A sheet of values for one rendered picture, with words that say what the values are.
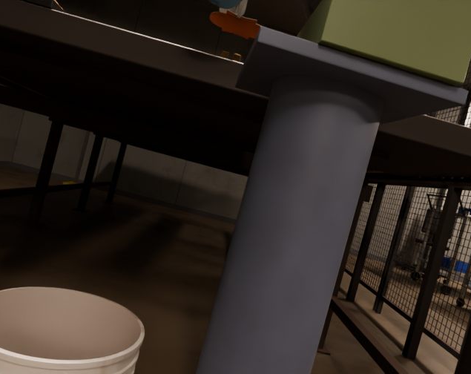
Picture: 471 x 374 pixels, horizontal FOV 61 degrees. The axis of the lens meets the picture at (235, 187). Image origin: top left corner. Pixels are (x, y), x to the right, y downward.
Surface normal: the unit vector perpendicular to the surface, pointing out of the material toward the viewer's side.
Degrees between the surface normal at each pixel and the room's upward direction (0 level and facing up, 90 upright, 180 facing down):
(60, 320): 87
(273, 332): 90
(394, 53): 90
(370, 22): 90
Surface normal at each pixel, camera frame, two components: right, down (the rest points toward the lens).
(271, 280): -0.28, -0.05
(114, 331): -0.51, -0.18
